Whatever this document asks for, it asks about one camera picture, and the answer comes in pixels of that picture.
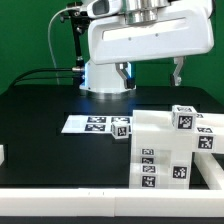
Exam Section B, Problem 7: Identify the white marker cube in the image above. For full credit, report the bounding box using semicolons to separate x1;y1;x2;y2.
172;105;197;131
112;122;130;139

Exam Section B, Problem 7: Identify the white L-shaped wall fence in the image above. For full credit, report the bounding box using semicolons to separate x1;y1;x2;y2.
0;153;224;217

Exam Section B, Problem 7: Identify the white piece at left edge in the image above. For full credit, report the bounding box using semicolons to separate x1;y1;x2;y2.
0;145;4;166

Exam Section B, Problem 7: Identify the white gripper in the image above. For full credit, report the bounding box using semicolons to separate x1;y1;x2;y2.
88;8;214;89

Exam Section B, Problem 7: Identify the white chair seat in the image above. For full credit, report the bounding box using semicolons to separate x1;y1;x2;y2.
131;125;194;166

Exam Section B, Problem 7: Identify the white marker base plate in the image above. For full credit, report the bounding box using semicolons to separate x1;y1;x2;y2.
62;115;132;134

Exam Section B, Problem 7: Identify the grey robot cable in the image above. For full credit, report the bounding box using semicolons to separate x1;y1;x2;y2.
47;5;82;86

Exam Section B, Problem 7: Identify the white chair back frame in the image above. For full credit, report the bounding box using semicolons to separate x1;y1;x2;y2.
129;110;224;189

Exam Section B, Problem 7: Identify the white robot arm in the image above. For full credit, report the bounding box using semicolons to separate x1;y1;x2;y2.
67;0;215;99

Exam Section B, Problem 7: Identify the black table cable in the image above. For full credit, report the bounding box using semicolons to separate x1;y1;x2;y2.
8;67;84;91

